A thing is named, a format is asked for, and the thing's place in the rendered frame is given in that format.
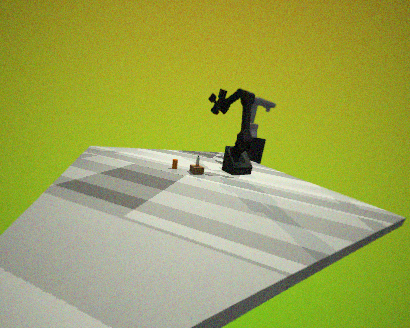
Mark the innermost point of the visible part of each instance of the tan wooden block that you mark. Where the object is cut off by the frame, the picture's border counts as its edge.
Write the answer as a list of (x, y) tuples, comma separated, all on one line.
[(196, 170)]

